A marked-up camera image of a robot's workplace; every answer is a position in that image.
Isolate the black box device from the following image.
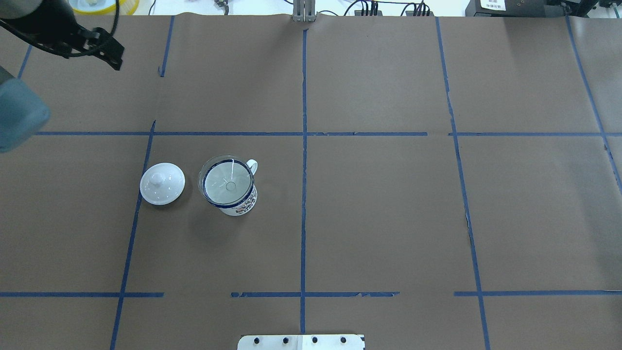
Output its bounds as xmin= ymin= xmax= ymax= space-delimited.
xmin=465 ymin=0 xmax=566 ymax=18

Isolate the white enamel cup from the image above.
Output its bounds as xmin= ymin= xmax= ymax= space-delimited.
xmin=199 ymin=157 xmax=259 ymax=217

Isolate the clear glass funnel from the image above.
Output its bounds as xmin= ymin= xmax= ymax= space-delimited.
xmin=198 ymin=155 xmax=255 ymax=206

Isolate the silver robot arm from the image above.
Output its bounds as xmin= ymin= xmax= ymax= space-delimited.
xmin=0 ymin=0 xmax=77 ymax=153

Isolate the yellow tape roll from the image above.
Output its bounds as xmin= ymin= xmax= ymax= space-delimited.
xmin=68 ymin=0 xmax=140 ymax=16

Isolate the white cup lid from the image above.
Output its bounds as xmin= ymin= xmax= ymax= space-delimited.
xmin=139 ymin=162 xmax=185 ymax=206

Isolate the aluminium frame post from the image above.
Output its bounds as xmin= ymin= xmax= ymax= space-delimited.
xmin=291 ymin=0 xmax=317 ymax=22

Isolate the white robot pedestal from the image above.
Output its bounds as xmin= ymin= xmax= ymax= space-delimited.
xmin=236 ymin=334 xmax=366 ymax=350

